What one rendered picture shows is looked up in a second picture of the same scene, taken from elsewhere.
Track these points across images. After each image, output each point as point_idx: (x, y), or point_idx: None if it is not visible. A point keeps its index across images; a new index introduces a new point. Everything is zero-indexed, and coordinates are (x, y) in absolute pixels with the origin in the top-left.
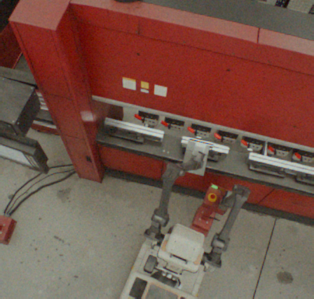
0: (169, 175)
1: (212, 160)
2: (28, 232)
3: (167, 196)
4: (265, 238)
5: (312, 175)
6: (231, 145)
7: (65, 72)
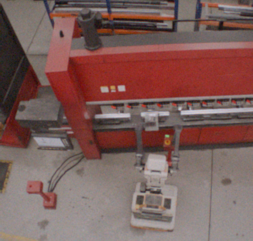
0: (138, 128)
1: (161, 121)
2: (65, 199)
3: (140, 140)
4: (209, 162)
5: (218, 113)
6: None
7: (73, 90)
